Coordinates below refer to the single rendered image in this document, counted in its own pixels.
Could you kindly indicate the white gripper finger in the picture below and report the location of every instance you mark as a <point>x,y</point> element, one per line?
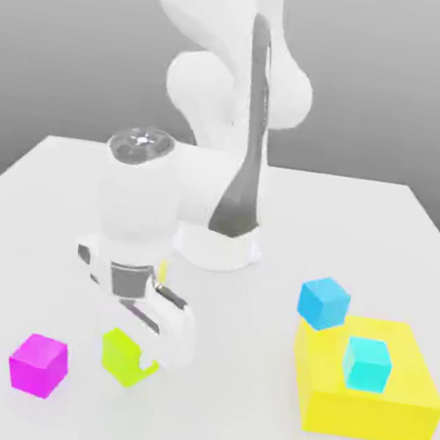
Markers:
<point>148,357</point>

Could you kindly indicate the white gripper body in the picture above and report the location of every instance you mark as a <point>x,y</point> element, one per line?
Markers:
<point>174,335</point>

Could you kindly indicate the small lime green cube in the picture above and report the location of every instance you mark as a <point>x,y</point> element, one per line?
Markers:
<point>119,359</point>

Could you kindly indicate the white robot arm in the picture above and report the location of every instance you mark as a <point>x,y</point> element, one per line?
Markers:
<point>223,86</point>

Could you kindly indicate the small magenta cube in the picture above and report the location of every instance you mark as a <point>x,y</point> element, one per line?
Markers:
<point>38,366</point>

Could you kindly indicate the small blue cube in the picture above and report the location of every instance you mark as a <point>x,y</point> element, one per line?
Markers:
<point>322,303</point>

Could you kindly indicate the small cyan cube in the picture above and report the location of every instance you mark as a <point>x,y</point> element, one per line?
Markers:
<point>367,365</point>

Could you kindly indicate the large yellow box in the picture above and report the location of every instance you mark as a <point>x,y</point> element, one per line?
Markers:
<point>369,416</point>

